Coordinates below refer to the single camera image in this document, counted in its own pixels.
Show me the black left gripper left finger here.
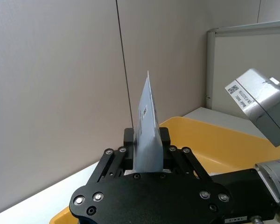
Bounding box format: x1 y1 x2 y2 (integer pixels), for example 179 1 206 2
87 127 137 185

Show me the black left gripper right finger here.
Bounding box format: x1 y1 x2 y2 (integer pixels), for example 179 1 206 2
159 126 213 183

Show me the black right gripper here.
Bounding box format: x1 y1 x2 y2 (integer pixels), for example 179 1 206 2
210 168 279 220

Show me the pale blue pouch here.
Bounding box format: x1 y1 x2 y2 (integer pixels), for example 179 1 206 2
132 70 164 175

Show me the yellow plastic bin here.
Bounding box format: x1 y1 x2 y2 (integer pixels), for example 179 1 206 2
49 116 280 224

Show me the grey partition panel, pale frame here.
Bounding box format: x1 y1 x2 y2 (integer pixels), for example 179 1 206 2
205 20 280 140

